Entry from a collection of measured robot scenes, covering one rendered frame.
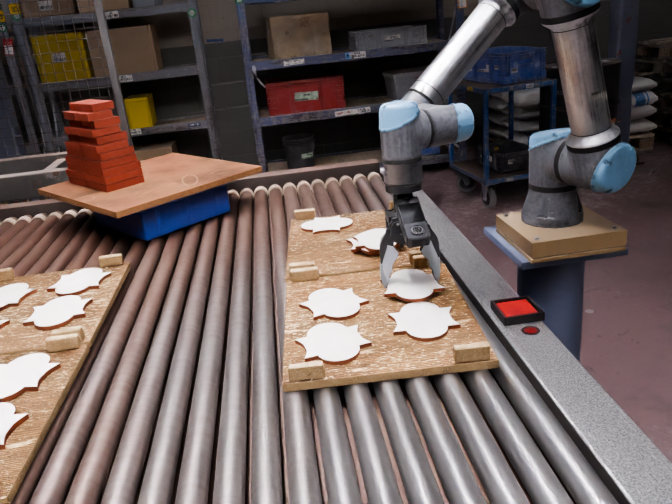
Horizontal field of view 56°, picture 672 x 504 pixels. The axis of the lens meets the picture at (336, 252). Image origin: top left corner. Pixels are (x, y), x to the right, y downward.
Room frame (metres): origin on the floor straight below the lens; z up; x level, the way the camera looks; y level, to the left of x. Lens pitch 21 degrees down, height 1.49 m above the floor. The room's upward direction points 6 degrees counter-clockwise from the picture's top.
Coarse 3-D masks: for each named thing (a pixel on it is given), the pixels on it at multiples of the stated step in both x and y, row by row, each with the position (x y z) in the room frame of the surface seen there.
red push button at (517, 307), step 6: (516, 300) 1.08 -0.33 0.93; (522, 300) 1.08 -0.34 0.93; (498, 306) 1.07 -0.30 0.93; (504, 306) 1.06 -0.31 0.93; (510, 306) 1.06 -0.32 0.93; (516, 306) 1.06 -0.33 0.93; (522, 306) 1.05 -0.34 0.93; (528, 306) 1.05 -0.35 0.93; (504, 312) 1.04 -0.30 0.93; (510, 312) 1.04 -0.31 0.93; (516, 312) 1.03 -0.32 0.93; (522, 312) 1.03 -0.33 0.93; (528, 312) 1.03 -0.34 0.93
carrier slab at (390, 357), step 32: (288, 288) 1.23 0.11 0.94; (320, 288) 1.21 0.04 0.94; (352, 288) 1.20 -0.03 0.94; (384, 288) 1.18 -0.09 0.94; (448, 288) 1.15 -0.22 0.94; (288, 320) 1.08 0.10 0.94; (320, 320) 1.07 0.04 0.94; (352, 320) 1.06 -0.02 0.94; (384, 320) 1.04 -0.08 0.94; (288, 352) 0.96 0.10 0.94; (384, 352) 0.93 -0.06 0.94; (416, 352) 0.92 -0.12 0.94; (448, 352) 0.91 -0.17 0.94; (288, 384) 0.87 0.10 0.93; (320, 384) 0.87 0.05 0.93
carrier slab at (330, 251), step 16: (368, 224) 1.59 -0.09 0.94; (384, 224) 1.57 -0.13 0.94; (304, 240) 1.52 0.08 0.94; (320, 240) 1.50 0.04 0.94; (336, 240) 1.49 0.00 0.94; (288, 256) 1.42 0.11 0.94; (304, 256) 1.41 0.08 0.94; (320, 256) 1.40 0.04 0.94; (336, 256) 1.38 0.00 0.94; (352, 256) 1.37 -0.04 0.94; (368, 256) 1.36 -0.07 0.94; (400, 256) 1.34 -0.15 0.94; (288, 272) 1.32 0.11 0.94; (320, 272) 1.30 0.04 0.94; (336, 272) 1.29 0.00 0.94; (352, 272) 1.29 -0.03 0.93
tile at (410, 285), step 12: (396, 276) 1.19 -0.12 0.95; (408, 276) 1.19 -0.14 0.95; (420, 276) 1.18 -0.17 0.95; (432, 276) 1.18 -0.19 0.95; (396, 288) 1.14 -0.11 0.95; (408, 288) 1.13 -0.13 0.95; (420, 288) 1.13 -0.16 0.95; (432, 288) 1.12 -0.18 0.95; (444, 288) 1.12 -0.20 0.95; (408, 300) 1.09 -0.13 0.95; (420, 300) 1.09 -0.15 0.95
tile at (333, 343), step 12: (324, 324) 1.04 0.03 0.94; (336, 324) 1.03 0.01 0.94; (312, 336) 1.00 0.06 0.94; (324, 336) 0.99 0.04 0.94; (336, 336) 0.99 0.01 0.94; (348, 336) 0.98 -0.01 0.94; (360, 336) 0.98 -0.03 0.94; (312, 348) 0.95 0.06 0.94; (324, 348) 0.95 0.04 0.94; (336, 348) 0.94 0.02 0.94; (348, 348) 0.94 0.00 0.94; (360, 348) 0.95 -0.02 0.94; (312, 360) 0.93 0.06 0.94; (324, 360) 0.91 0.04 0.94; (336, 360) 0.91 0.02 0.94; (348, 360) 0.91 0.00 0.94
